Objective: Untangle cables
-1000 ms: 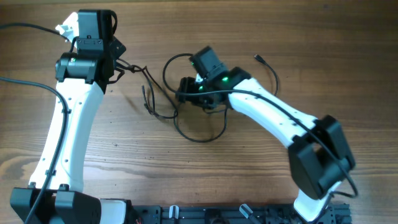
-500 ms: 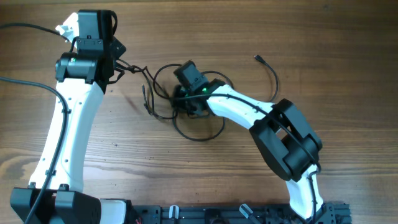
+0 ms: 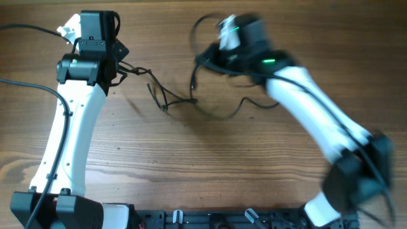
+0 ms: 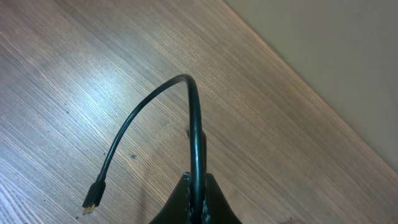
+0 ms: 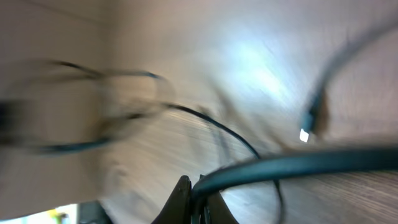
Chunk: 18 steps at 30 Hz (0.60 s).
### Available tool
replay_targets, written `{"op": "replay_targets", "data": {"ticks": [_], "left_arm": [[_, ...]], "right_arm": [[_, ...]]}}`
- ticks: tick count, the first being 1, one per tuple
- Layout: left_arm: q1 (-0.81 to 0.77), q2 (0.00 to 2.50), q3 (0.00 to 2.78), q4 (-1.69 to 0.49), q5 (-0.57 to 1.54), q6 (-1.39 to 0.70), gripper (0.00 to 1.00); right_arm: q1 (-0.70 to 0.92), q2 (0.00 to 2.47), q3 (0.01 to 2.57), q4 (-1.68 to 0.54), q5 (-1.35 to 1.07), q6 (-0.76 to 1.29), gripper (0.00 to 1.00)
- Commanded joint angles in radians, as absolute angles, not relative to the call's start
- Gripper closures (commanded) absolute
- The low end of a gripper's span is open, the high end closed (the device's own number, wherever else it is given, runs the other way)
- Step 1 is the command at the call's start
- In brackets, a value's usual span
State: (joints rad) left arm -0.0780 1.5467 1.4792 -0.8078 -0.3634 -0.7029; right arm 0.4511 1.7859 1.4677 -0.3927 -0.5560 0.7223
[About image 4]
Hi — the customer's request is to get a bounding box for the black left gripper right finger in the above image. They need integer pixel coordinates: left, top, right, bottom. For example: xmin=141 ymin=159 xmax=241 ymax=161
xmin=203 ymin=173 xmax=241 ymax=224

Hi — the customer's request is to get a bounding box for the black cable bundle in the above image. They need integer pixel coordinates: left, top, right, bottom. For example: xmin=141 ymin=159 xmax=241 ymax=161
xmin=81 ymin=73 xmax=208 ymax=224

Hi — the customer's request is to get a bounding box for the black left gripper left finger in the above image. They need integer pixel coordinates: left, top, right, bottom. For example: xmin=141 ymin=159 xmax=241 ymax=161
xmin=150 ymin=172 xmax=190 ymax=224

